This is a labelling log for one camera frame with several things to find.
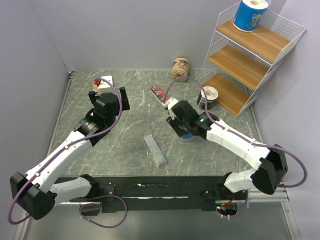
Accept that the blue clear-wrapped paper roll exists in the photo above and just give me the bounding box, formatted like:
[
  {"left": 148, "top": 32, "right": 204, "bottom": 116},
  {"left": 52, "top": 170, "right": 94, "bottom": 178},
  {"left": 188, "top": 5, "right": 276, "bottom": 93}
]
[{"left": 180, "top": 132, "right": 197, "bottom": 141}]

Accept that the blue printed paper roll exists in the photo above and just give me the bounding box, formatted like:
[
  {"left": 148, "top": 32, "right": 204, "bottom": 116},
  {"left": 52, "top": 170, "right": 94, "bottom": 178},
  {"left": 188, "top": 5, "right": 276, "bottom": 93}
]
[{"left": 232, "top": 0, "right": 271, "bottom": 33}]

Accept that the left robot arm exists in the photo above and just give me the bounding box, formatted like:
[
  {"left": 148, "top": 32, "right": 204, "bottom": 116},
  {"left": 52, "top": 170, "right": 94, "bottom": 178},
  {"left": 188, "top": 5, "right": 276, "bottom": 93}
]
[{"left": 10, "top": 87, "right": 130, "bottom": 220}]

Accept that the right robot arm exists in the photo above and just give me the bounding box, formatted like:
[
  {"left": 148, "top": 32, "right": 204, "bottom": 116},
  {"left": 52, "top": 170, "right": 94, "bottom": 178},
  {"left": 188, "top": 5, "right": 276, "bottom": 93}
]
[{"left": 163, "top": 97, "right": 288, "bottom": 200}]

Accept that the bottom wooden shelf board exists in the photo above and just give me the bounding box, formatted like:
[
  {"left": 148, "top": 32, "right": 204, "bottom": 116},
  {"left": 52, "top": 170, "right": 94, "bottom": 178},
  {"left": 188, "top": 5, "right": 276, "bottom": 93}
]
[{"left": 202, "top": 73, "right": 250, "bottom": 117}]

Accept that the wooden shelf board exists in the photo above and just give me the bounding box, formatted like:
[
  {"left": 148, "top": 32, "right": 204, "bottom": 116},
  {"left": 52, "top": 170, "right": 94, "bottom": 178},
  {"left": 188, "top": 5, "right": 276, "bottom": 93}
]
[
  {"left": 207, "top": 44, "right": 269, "bottom": 91},
  {"left": 202, "top": 73, "right": 250, "bottom": 117},
  {"left": 216, "top": 20, "right": 290, "bottom": 64}
]

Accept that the middle wooden shelf board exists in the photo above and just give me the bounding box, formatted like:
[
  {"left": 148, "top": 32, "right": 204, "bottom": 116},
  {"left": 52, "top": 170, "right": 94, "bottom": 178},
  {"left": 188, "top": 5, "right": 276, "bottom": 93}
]
[{"left": 207, "top": 44, "right": 269, "bottom": 91}]

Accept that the top wooden shelf board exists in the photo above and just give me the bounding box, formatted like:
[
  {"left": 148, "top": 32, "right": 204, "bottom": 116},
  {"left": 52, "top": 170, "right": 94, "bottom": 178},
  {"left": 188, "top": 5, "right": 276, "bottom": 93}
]
[{"left": 216, "top": 20, "right": 290, "bottom": 64}]

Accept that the brown wrapped paper roll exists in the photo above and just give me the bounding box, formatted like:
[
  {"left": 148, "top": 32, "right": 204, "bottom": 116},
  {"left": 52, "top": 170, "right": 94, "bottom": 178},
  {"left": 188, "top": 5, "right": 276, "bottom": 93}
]
[{"left": 92, "top": 84, "right": 99, "bottom": 93}]

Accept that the red toothpaste box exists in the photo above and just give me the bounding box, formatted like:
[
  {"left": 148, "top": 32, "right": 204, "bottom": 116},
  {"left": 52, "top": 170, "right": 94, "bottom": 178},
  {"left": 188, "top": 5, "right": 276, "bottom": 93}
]
[{"left": 150, "top": 85, "right": 170, "bottom": 110}]

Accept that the black wrapped paper roll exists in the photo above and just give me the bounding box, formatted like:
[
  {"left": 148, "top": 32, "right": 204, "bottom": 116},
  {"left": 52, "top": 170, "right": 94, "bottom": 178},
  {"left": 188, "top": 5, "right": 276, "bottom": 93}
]
[{"left": 196, "top": 86, "right": 219, "bottom": 110}]

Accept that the silver toothpaste box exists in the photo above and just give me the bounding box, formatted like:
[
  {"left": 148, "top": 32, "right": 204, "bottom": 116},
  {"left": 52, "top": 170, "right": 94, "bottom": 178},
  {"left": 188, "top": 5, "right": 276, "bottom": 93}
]
[{"left": 143, "top": 134, "right": 167, "bottom": 168}]

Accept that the brown roll with bear print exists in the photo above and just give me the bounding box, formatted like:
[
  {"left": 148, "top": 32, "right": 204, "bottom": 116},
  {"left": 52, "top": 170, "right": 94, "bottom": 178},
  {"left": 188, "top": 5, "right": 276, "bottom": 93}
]
[{"left": 171, "top": 57, "right": 190, "bottom": 82}]

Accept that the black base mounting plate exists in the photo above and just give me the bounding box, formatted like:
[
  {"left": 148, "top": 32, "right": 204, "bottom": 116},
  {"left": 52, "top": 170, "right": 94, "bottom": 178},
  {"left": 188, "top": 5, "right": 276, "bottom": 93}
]
[{"left": 71, "top": 176, "right": 247, "bottom": 213}]

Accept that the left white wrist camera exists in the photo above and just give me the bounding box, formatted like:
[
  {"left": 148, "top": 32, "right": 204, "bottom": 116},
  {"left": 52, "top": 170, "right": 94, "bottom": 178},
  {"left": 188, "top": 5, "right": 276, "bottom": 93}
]
[{"left": 94, "top": 75, "right": 114, "bottom": 95}]

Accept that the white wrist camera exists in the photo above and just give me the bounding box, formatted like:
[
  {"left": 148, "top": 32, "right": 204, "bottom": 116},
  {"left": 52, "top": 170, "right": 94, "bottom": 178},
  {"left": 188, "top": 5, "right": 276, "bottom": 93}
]
[
  {"left": 162, "top": 97, "right": 179, "bottom": 111},
  {"left": 94, "top": 75, "right": 114, "bottom": 95}
]

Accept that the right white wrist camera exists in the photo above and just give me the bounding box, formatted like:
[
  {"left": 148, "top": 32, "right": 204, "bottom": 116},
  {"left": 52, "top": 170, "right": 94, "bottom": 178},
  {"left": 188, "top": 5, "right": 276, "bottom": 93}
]
[{"left": 162, "top": 97, "right": 179, "bottom": 111}]

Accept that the white wire shelf rack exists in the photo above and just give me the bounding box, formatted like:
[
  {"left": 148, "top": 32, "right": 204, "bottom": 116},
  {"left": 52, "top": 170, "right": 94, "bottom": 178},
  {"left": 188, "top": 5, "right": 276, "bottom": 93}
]
[{"left": 199, "top": 2, "right": 307, "bottom": 116}]

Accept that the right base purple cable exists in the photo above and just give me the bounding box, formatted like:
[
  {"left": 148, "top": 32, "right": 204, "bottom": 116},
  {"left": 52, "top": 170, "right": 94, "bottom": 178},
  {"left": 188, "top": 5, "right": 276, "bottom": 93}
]
[{"left": 219, "top": 195, "right": 251, "bottom": 221}]

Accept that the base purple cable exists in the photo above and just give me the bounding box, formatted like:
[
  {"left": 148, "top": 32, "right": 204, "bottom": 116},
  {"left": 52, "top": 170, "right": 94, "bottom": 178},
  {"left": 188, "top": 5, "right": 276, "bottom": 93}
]
[
  {"left": 79, "top": 194, "right": 128, "bottom": 229},
  {"left": 219, "top": 195, "right": 251, "bottom": 221}
]

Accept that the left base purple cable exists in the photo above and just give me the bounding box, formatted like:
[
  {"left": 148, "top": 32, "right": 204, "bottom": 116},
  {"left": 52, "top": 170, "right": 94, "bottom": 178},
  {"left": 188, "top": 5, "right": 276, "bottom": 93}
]
[{"left": 79, "top": 194, "right": 128, "bottom": 229}]

